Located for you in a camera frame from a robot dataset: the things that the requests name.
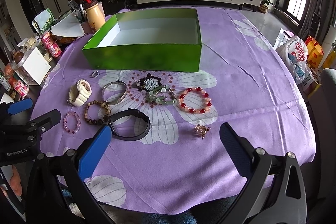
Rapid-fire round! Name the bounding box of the pink snack can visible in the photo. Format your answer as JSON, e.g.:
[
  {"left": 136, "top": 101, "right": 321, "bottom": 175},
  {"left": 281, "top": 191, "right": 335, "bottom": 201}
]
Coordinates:
[{"left": 41, "top": 31, "right": 62, "bottom": 58}]

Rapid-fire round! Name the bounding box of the silver bangle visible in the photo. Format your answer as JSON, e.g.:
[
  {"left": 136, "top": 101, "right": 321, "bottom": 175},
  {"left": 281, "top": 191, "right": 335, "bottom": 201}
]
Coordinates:
[{"left": 101, "top": 80, "right": 127, "bottom": 105}]

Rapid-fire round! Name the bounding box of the white plastic shopping bag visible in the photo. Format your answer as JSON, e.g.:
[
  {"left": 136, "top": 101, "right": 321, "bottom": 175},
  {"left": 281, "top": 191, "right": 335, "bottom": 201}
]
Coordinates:
[{"left": 276, "top": 36, "right": 308, "bottom": 84}]

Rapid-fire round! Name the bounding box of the red pink bead bracelet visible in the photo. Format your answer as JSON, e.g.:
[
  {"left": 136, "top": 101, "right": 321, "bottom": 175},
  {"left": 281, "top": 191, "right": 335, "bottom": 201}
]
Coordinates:
[{"left": 178, "top": 86, "right": 213, "bottom": 114}]

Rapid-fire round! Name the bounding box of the white card box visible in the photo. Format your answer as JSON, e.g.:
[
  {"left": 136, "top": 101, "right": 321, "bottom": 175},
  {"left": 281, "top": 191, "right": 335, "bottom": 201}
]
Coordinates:
[{"left": 14, "top": 47, "right": 51, "bottom": 85}]

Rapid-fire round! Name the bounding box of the pen holder with pens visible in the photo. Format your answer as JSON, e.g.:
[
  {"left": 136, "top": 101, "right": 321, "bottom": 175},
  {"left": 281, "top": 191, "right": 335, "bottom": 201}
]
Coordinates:
[{"left": 68, "top": 0, "right": 92, "bottom": 34}]

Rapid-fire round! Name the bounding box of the pink crystal bead bracelet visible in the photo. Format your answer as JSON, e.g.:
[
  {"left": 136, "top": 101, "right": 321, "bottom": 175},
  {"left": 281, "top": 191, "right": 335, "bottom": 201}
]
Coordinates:
[{"left": 63, "top": 111, "right": 81, "bottom": 134}]

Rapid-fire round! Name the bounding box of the yellow red gift box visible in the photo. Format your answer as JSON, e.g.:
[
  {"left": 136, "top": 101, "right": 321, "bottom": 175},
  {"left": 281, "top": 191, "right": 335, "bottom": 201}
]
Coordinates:
[{"left": 305, "top": 36, "right": 324, "bottom": 68}]

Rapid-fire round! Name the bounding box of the grey chair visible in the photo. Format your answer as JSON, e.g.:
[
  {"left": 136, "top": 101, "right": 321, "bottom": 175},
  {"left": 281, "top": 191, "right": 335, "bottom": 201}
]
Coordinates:
[{"left": 321, "top": 68, "right": 336, "bottom": 121}]

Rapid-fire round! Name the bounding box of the green cardboard box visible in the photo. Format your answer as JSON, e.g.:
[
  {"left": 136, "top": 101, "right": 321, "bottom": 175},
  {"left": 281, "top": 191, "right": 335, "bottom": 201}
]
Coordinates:
[{"left": 82, "top": 7, "right": 202, "bottom": 72}]

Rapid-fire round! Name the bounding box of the person left hand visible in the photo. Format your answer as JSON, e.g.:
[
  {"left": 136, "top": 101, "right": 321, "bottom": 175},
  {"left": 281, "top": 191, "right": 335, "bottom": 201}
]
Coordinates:
[{"left": 4, "top": 165, "right": 23, "bottom": 197}]

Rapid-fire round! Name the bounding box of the yellow bear bottle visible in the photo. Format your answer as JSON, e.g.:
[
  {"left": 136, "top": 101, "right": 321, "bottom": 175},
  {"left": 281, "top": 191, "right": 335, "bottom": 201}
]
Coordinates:
[{"left": 82, "top": 0, "right": 105, "bottom": 32}]

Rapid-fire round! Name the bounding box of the cream white wristwatch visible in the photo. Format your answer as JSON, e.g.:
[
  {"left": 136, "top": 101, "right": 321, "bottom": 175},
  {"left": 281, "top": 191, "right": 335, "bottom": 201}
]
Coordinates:
[{"left": 67, "top": 79, "right": 92, "bottom": 107}]

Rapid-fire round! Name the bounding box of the purple floral tablecloth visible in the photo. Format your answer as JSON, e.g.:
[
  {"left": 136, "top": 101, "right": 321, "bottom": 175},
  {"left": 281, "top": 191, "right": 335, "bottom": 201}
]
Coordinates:
[{"left": 33, "top": 7, "right": 316, "bottom": 214}]

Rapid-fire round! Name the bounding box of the white paper sheet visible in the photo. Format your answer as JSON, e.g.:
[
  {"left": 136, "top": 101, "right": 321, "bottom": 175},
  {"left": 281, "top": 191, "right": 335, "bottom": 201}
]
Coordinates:
[{"left": 51, "top": 12, "right": 85, "bottom": 38}]

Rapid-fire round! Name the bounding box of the green jade bracelet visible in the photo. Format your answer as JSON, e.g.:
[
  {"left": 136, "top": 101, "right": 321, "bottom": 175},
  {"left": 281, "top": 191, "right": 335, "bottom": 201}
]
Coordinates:
[{"left": 144, "top": 84, "right": 178, "bottom": 106}]

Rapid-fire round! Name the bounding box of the small floor potted plant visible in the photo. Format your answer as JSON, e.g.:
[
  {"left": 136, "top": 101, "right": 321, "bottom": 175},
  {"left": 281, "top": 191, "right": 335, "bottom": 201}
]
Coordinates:
[{"left": 259, "top": 0, "right": 273, "bottom": 14}]

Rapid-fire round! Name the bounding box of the brown wooden bead bracelet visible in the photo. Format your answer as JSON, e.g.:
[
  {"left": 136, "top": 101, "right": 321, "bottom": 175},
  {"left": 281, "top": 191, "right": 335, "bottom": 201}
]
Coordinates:
[{"left": 84, "top": 99, "right": 112, "bottom": 127}]

